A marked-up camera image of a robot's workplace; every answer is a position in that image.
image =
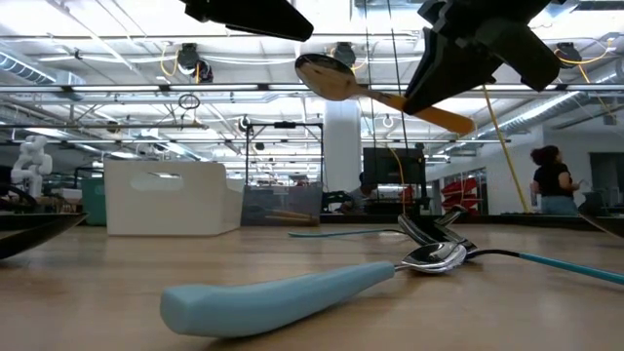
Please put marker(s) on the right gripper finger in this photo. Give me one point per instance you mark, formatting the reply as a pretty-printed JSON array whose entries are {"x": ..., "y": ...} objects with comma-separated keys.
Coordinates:
[
  {"x": 531, "y": 58},
  {"x": 448, "y": 73}
]

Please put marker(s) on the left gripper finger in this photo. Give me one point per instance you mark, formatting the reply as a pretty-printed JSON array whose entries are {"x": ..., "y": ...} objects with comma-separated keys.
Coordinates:
[{"x": 273, "y": 19}]

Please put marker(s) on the black monitor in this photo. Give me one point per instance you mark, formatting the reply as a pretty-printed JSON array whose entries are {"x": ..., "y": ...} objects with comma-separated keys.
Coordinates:
[{"x": 392, "y": 166}]

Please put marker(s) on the long ceiling light strip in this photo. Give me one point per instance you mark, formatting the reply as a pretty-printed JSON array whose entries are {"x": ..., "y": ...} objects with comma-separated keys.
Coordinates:
[{"x": 117, "y": 88}]

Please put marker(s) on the red storage bin rack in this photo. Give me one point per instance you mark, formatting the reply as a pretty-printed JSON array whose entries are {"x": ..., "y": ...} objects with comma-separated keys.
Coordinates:
[{"x": 460, "y": 195}]

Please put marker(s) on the standing person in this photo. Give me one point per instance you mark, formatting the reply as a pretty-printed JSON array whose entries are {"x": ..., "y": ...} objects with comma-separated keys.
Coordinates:
[{"x": 553, "y": 180}]

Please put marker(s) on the white building column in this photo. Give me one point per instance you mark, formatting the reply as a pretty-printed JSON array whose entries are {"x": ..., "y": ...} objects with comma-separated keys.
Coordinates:
[{"x": 342, "y": 161}]

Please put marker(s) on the seated person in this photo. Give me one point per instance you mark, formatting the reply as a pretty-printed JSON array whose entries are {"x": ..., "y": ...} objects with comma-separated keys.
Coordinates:
[{"x": 358, "y": 195}]

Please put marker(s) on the dark grey plastic bin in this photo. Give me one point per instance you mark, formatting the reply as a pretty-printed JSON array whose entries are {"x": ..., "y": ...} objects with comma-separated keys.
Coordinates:
[{"x": 283, "y": 195}]

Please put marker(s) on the white plastic bin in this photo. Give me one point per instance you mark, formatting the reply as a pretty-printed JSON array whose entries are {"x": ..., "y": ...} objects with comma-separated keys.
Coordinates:
[{"x": 195, "y": 209}]

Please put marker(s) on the teal plastic bin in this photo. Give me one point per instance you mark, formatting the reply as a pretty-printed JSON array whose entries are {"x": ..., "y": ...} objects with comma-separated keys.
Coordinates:
[{"x": 92, "y": 202}]

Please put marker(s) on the silver ceiling duct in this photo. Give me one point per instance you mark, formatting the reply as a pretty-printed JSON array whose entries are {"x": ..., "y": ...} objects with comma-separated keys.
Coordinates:
[{"x": 536, "y": 117}]

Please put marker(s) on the black metal rig frame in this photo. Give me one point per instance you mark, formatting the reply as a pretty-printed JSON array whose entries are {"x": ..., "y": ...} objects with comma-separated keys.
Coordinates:
[{"x": 247, "y": 156}]

